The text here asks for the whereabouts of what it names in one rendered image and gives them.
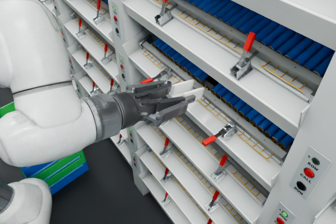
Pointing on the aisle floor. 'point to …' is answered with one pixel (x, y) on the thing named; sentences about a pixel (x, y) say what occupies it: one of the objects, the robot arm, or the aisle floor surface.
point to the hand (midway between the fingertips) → (187, 91)
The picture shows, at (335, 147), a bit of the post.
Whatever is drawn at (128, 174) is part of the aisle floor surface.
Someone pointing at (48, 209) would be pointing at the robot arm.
